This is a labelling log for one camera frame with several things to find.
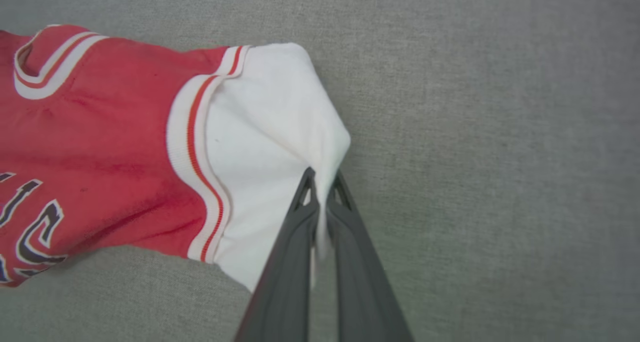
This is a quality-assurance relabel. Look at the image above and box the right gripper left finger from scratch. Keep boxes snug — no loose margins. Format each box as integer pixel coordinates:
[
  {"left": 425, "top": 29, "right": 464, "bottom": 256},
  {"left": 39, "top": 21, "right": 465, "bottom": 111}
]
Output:
[{"left": 235, "top": 167, "right": 321, "bottom": 342}]

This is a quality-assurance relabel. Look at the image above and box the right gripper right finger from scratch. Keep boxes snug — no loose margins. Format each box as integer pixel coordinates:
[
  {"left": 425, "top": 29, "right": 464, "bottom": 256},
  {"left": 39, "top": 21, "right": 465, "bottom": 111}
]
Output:
[{"left": 325, "top": 169, "right": 415, "bottom": 342}]

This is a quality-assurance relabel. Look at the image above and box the red and white basketball jersey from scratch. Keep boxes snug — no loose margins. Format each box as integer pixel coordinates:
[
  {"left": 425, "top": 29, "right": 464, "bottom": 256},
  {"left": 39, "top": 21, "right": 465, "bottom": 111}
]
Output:
[{"left": 0, "top": 24, "right": 352, "bottom": 292}]

